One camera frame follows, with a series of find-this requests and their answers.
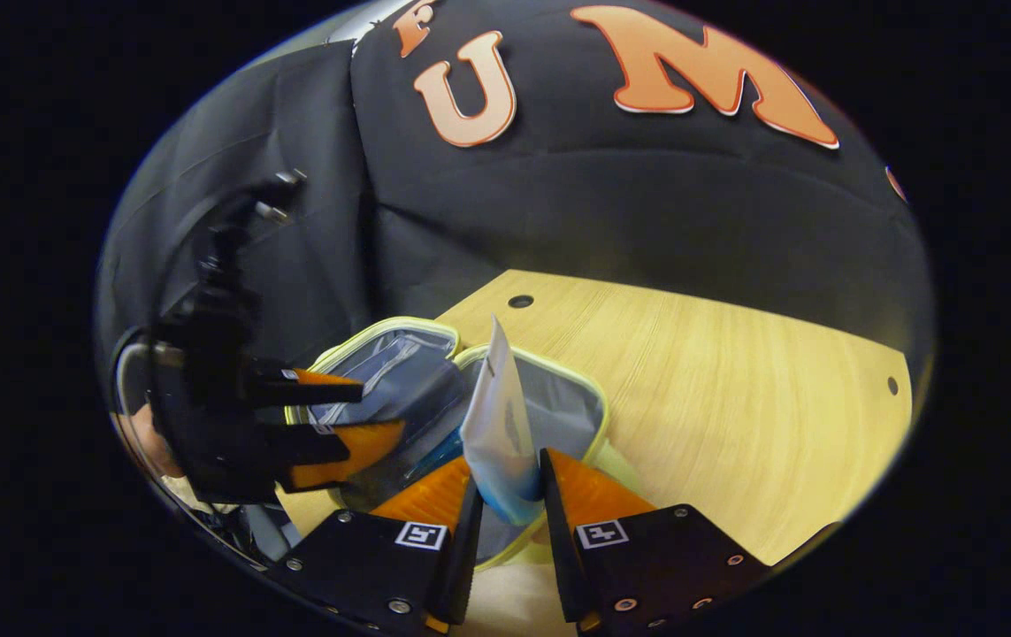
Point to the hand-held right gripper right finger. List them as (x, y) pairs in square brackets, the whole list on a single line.
[(558, 557)]

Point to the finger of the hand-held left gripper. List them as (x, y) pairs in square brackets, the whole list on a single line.
[(293, 391), (293, 447)]

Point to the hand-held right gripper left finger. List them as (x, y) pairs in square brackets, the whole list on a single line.
[(465, 557)]

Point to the white and blue cream tube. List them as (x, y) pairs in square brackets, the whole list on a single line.
[(496, 425)]

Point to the pale yellow suitcase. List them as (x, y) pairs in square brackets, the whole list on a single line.
[(567, 411)]

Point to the black backdrop cloth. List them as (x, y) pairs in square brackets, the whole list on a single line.
[(602, 203)]

